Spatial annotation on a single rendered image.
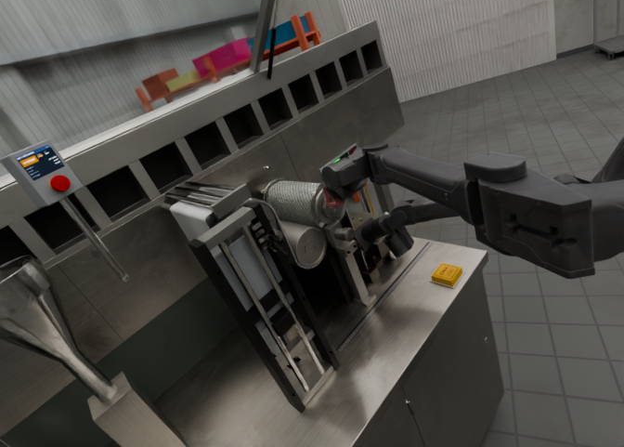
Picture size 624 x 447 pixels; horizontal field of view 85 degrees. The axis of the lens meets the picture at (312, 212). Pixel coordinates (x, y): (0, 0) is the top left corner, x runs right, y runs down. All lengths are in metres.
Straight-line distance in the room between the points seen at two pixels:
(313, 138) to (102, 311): 0.94
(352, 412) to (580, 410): 1.23
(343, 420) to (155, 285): 0.66
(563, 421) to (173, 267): 1.67
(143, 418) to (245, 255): 0.47
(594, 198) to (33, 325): 0.88
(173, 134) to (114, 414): 0.74
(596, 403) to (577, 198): 1.70
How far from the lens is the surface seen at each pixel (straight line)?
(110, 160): 1.10
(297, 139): 1.38
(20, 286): 0.83
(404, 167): 0.62
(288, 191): 1.11
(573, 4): 7.09
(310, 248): 1.02
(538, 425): 1.95
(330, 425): 0.98
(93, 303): 1.16
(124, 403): 0.99
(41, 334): 0.88
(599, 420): 1.99
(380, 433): 1.07
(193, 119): 1.18
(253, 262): 0.79
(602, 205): 0.38
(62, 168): 0.78
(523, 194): 0.39
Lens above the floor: 1.70
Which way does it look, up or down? 25 degrees down
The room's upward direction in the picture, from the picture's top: 23 degrees counter-clockwise
